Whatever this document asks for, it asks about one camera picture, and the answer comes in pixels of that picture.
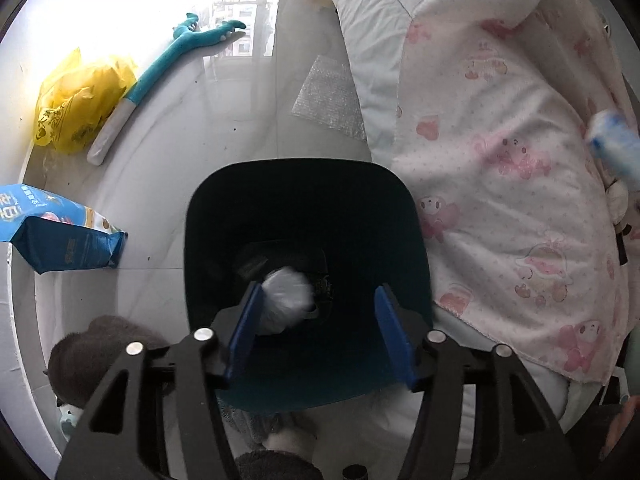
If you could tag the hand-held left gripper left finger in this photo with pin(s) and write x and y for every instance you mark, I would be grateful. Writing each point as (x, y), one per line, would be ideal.
(245, 330)

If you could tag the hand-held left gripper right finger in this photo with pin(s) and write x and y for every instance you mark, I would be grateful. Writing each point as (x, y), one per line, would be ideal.
(395, 335)

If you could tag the white wad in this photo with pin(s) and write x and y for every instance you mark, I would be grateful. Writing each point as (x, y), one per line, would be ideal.
(287, 292)

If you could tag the dark plastic trash bin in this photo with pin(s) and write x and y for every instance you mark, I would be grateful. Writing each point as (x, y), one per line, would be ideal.
(300, 205)

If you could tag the blue white wrapper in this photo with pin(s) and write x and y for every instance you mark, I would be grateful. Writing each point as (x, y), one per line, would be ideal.
(612, 142)

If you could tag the grey cat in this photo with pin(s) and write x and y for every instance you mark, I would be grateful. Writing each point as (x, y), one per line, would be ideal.
(90, 355)

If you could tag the blue printed bag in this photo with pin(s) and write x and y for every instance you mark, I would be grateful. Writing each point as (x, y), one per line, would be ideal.
(60, 240)

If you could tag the bubble wrap sheet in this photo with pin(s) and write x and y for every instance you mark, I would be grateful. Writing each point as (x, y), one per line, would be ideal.
(330, 97)

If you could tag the pink printed blanket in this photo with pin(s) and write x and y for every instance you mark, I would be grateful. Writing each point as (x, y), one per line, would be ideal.
(500, 110)

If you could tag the yellow plastic bag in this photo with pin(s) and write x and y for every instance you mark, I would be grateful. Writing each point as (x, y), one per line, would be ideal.
(80, 100)

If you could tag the blue plush toy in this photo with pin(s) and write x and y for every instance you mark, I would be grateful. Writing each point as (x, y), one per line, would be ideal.
(165, 57)

